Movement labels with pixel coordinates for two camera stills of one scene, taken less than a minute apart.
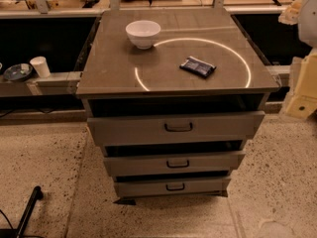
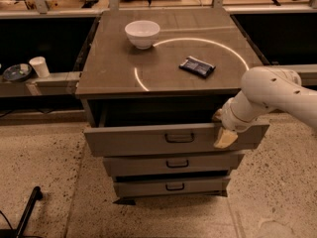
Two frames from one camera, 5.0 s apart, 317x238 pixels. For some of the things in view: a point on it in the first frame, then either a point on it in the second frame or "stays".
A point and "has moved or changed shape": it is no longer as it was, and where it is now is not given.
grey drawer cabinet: (170, 96) stays
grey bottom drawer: (171, 186) stays
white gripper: (308, 24) → (230, 117)
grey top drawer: (105, 130) has moved or changed shape
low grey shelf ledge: (61, 83) stays
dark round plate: (17, 71) stays
